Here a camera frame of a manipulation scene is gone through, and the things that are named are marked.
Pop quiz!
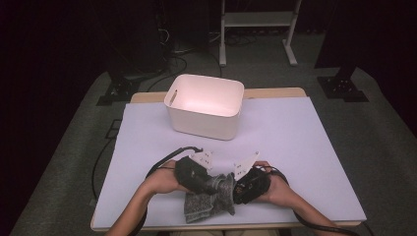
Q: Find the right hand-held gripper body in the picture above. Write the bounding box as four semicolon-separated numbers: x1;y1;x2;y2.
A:
232;150;272;206

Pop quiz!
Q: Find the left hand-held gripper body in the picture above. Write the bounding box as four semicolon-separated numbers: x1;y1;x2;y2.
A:
174;149;214;195

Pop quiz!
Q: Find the grey cloth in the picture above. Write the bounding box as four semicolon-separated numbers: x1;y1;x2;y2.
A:
183;172;237;224

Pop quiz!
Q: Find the white plastic bin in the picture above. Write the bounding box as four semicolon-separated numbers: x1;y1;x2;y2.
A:
163;74;245;142

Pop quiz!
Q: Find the person's right hand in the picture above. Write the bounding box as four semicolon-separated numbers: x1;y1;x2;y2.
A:
254;160;293;207

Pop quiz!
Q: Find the person's left hand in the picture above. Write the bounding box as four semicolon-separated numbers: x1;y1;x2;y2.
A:
144;159;192;195

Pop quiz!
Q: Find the white table mat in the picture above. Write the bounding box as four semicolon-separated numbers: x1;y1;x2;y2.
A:
92;96;368;229

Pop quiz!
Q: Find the wooden table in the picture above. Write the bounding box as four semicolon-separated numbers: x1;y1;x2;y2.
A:
89;87;368;232

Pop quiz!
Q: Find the black stand base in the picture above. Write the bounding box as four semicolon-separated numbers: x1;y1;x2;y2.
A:
96;73;142;106
317;65;370;103

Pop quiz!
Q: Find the white metal stand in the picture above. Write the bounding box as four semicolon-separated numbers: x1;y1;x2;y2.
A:
218;0;303;68

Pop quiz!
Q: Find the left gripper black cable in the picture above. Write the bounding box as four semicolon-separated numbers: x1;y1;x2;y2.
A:
129;146;203;236

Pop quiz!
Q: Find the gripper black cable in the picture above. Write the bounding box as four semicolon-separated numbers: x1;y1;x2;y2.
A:
262;165;362;236
129;146;203;236

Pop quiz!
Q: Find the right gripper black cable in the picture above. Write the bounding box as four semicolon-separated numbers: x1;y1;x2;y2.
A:
262;165;362;236

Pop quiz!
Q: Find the thin black floor cable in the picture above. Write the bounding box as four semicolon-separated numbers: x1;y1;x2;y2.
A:
91;137;117;201

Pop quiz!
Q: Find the looped black floor cable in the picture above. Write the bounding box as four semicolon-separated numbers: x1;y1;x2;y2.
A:
146;55;189;92

